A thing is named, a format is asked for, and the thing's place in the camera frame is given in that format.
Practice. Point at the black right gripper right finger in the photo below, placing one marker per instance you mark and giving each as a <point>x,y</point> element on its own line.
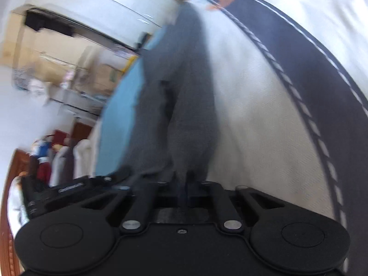
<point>231,210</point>

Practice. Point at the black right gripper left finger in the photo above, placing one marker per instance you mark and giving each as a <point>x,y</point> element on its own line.
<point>133,213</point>

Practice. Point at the dark grey garment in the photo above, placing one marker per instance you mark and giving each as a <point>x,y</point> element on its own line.
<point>176,125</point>

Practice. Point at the light blue sheet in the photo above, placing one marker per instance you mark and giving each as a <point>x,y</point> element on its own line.
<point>118,120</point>

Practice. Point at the white metal shelf rack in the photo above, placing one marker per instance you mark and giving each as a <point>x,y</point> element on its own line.
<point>90,88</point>

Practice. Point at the brown cardboard boxes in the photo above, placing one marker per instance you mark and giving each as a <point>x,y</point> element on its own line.
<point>45,49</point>

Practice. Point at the white patterned bed cover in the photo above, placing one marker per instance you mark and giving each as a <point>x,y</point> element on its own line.
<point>290,84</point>

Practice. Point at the white wardrobe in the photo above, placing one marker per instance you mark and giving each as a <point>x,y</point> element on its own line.
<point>122,20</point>

